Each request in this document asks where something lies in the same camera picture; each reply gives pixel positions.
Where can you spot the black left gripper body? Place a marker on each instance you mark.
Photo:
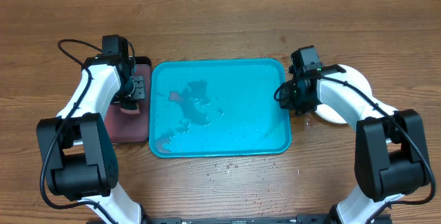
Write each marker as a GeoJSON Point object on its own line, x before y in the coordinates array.
{"type": "Point", "coordinates": [135, 91]}

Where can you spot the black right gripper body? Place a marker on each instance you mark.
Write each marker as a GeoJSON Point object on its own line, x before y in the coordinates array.
{"type": "Point", "coordinates": [287, 98]}

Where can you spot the red sponge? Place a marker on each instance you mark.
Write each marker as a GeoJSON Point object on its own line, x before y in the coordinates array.
{"type": "Point", "coordinates": [132, 109]}

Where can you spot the dark tray with red water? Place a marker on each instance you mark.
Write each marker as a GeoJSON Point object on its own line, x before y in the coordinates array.
{"type": "Point", "coordinates": [132, 126]}

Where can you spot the white pink plate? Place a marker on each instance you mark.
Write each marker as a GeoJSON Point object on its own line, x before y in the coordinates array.
{"type": "Point", "coordinates": [357, 79]}

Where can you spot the teal plastic tray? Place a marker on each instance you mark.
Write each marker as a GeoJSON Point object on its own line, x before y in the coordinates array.
{"type": "Point", "coordinates": [218, 108]}

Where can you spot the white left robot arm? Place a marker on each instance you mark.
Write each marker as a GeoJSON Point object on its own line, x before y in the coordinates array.
{"type": "Point", "coordinates": [79, 163]}

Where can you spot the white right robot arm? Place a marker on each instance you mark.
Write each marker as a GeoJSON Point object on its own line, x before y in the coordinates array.
{"type": "Point", "coordinates": [392, 165]}

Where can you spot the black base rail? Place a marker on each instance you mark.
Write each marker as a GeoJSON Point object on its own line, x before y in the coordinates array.
{"type": "Point", "coordinates": [299, 219]}

